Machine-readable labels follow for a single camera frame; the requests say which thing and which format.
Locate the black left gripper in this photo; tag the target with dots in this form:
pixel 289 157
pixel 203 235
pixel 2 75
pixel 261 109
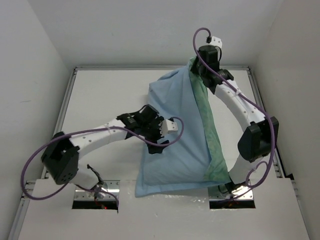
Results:
pixel 156 122

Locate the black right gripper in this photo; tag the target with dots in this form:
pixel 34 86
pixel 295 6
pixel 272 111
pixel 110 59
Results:
pixel 193 68

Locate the light blue pillowcase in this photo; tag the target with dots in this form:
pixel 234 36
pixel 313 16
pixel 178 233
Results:
pixel 196 160

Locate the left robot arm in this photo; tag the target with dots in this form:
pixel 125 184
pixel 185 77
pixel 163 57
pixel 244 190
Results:
pixel 62 157

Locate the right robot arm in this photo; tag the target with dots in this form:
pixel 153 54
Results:
pixel 257 144

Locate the white front cover board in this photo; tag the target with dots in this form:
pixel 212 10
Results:
pixel 187 216

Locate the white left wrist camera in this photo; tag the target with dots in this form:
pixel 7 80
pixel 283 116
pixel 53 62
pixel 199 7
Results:
pixel 168 127

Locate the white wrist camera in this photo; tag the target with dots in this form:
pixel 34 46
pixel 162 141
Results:
pixel 168 127
pixel 214 41

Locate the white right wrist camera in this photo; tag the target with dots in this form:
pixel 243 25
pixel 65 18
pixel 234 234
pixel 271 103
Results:
pixel 214 41

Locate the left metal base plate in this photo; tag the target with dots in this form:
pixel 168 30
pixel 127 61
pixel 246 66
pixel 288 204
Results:
pixel 110 192

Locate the metal base plate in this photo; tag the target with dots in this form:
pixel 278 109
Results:
pixel 110 192
pixel 239 193

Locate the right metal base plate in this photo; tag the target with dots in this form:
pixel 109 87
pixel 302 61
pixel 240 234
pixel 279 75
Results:
pixel 239 193

